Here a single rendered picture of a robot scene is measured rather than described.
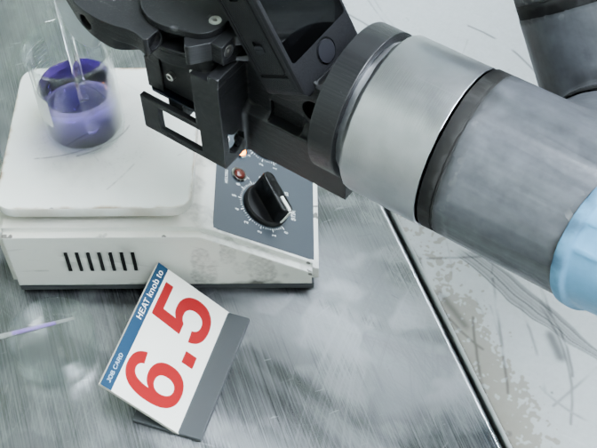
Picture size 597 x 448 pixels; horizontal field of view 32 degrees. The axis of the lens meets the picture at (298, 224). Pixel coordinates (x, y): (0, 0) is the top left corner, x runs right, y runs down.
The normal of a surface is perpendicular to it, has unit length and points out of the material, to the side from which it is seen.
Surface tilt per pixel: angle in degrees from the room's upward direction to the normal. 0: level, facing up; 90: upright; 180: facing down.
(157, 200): 0
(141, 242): 90
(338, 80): 34
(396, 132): 44
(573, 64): 72
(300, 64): 61
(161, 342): 40
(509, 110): 3
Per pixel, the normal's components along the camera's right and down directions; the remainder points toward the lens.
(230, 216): 0.50, -0.52
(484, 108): -0.12, -0.47
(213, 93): -0.58, 0.65
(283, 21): 0.70, 0.13
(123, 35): -0.36, 0.75
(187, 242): 0.00, 0.80
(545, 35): -0.80, 0.36
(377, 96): -0.31, -0.18
